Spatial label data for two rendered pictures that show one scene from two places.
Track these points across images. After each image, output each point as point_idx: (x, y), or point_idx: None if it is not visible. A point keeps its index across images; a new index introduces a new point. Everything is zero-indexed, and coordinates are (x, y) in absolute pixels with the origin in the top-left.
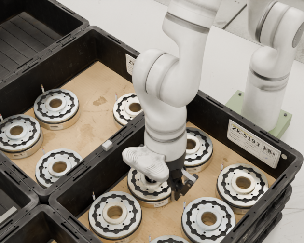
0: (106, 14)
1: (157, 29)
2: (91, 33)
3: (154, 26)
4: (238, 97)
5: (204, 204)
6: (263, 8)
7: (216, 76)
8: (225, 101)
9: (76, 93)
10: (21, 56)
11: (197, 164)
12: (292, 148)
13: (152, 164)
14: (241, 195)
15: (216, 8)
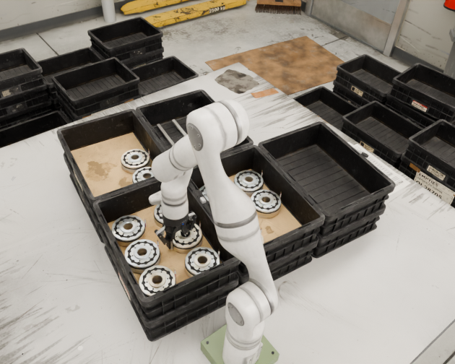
0: (413, 287)
1: (388, 324)
2: (318, 217)
3: (392, 323)
4: (269, 349)
5: (154, 255)
6: (249, 270)
7: (311, 354)
8: (277, 349)
9: (280, 219)
10: (328, 196)
11: (185, 260)
12: (154, 298)
13: (159, 193)
14: (148, 276)
15: (175, 158)
